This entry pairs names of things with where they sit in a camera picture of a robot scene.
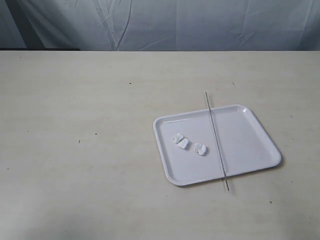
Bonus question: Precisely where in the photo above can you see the white marshmallow bottom piece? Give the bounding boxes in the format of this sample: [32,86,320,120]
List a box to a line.
[171,133,184,144]

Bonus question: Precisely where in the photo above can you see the white marshmallow piece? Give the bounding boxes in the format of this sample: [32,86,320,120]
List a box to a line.
[171,133,184,144]
[177,138,189,150]
[194,142,207,157]

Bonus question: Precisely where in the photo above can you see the white marshmallow top piece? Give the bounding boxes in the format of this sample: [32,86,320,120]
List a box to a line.
[194,142,207,157]

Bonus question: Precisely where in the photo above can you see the thin metal skewer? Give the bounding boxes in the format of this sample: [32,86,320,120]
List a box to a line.
[204,91,231,193]

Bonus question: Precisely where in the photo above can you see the white rectangular plastic tray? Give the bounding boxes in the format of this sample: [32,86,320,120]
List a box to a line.
[153,104,282,186]

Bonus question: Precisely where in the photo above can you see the white backdrop curtain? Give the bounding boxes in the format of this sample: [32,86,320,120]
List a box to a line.
[0,0,320,51]

